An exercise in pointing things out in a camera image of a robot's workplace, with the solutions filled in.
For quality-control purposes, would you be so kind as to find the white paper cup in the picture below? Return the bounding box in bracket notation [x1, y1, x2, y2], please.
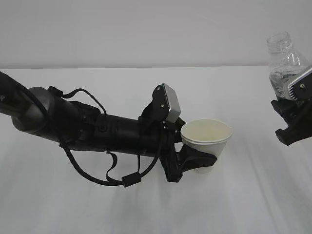
[180, 119, 233, 174]

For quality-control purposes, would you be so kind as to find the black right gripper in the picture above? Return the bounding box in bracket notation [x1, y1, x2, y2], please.
[271, 99, 312, 146]

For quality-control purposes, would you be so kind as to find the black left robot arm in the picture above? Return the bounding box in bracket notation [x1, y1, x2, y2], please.
[0, 73, 217, 187]

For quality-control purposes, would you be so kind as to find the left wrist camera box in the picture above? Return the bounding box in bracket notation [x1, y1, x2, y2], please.
[141, 83, 181, 123]

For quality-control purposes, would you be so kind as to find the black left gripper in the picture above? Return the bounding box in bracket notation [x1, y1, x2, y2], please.
[140, 117, 217, 183]

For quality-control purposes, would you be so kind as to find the clear water bottle green label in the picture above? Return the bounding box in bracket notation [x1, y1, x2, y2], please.
[267, 31, 311, 100]

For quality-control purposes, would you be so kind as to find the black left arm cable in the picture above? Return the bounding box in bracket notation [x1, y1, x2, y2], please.
[14, 85, 171, 188]

